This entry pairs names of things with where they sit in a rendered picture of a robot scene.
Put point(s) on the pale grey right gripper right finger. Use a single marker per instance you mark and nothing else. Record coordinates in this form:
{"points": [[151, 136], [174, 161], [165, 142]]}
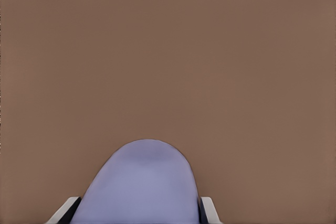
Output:
{"points": [[208, 209]]}

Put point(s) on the rounded lavender blue object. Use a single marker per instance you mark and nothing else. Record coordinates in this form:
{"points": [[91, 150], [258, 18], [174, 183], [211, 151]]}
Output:
{"points": [[141, 184]]}

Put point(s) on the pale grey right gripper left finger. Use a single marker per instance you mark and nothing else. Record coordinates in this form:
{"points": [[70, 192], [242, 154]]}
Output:
{"points": [[65, 211]]}

